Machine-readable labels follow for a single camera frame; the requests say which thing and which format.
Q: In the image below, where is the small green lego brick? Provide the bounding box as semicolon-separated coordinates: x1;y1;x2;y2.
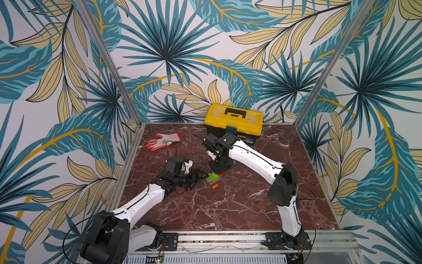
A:
210;173;221;182

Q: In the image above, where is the aluminium front frame rail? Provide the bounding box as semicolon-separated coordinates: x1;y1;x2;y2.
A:
122;231;365;264

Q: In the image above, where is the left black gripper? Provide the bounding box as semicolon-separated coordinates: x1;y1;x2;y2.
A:
174;167;209;191

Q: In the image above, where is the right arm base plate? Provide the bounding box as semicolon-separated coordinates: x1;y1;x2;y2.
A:
261;232;312;251

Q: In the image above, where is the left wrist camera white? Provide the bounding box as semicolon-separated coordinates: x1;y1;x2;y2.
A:
182;160;193;174

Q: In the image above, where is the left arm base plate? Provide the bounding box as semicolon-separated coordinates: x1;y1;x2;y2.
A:
144;233;179;251

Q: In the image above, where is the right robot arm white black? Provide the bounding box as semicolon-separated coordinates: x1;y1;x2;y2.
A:
202;133;304;250

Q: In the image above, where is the yellow black toolbox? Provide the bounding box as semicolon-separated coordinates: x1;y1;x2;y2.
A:
204;104;264;146

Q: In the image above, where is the red white work glove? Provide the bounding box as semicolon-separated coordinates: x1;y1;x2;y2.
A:
146;133;181;151

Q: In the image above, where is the long green lego brick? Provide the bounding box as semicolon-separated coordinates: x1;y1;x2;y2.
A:
207;175;219;185

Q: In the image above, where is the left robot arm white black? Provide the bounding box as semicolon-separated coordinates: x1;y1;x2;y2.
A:
80;157;208;264

